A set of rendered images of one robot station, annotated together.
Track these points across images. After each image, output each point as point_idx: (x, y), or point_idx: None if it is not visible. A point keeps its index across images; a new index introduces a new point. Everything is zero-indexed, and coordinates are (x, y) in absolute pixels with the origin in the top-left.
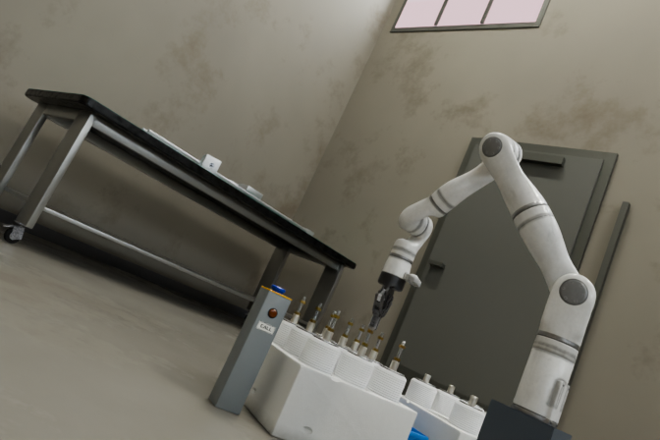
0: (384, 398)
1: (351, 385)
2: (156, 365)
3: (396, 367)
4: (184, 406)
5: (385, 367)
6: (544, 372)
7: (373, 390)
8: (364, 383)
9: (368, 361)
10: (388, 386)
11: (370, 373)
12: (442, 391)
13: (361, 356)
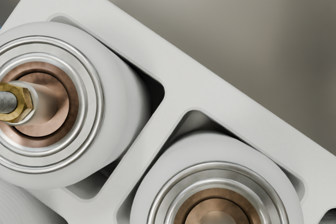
0: (151, 66)
1: (318, 147)
2: None
3: (38, 85)
4: None
5: (102, 120)
6: None
7: (136, 123)
8: (224, 137)
9: (246, 162)
10: (125, 72)
11: (210, 138)
12: None
13: (231, 218)
